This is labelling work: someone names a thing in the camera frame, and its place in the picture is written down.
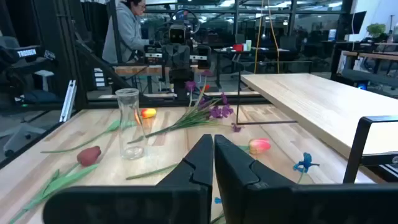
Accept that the purple artificial flower sprig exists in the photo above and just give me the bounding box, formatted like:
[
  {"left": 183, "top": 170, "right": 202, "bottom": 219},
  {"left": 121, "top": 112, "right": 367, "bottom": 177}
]
[{"left": 127, "top": 70, "right": 243, "bottom": 145}]

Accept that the yellow hanging cord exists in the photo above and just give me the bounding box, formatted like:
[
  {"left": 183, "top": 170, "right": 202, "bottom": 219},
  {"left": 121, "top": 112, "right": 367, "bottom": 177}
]
[{"left": 253, "top": 0, "right": 280, "bottom": 75}]

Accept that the dark red artificial tulip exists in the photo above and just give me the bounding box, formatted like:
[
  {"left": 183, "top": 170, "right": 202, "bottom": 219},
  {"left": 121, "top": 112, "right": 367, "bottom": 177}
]
[{"left": 9, "top": 145, "right": 103, "bottom": 224}]

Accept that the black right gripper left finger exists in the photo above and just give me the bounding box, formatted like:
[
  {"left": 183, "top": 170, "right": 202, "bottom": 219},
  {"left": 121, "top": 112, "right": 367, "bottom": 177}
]
[{"left": 42, "top": 134, "right": 215, "bottom": 224}]

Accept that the wooden workbench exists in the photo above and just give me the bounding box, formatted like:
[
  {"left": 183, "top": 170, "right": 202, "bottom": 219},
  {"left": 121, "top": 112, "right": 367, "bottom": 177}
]
[{"left": 114, "top": 64, "right": 208, "bottom": 76}]

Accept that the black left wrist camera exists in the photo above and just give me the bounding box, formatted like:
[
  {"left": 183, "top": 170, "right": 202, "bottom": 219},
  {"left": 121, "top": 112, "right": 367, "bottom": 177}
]
[{"left": 169, "top": 24, "right": 187, "bottom": 45}]

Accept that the blue artificial flower sprig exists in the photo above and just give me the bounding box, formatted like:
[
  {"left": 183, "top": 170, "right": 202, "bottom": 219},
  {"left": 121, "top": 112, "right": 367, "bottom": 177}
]
[{"left": 210, "top": 152, "right": 320, "bottom": 224}]

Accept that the green potted plant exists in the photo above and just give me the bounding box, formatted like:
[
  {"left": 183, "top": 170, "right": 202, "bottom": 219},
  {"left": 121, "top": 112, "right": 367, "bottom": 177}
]
[{"left": 366, "top": 22, "right": 387, "bottom": 40}]

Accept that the pink artificial tulip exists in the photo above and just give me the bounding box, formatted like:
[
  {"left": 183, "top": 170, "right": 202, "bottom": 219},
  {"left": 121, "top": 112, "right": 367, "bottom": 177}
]
[{"left": 126, "top": 138, "right": 272, "bottom": 180}]

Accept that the silver aluminium brace bar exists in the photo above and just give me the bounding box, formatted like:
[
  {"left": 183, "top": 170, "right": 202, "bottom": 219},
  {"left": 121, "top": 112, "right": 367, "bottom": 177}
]
[{"left": 58, "top": 79, "right": 77, "bottom": 123}]

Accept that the yellow orange artificial tulip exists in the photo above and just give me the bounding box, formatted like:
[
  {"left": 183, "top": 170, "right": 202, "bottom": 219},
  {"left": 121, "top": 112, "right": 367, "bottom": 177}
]
[{"left": 40, "top": 108, "right": 157, "bottom": 154}]

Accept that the wooden shelf black metal frame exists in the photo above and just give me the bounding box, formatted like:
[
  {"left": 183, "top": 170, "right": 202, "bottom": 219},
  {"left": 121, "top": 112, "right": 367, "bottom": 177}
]
[{"left": 235, "top": 60, "right": 398, "bottom": 184}]

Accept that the person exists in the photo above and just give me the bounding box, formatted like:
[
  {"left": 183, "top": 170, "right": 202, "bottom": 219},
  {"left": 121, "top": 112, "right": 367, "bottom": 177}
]
[{"left": 101, "top": 0, "right": 154, "bottom": 65}]

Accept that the tall clear glass vase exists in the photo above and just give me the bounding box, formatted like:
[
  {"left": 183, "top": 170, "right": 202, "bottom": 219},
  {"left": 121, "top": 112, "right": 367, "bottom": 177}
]
[{"left": 114, "top": 88, "right": 147, "bottom": 161}]

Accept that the black monitor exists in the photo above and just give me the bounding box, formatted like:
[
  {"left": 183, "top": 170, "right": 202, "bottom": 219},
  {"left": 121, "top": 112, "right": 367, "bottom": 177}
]
[{"left": 350, "top": 11, "right": 368, "bottom": 35}]

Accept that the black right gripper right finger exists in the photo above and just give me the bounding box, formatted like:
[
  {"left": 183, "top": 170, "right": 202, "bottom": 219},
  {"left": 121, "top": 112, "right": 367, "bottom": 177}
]
[{"left": 214, "top": 134, "right": 398, "bottom": 224}]

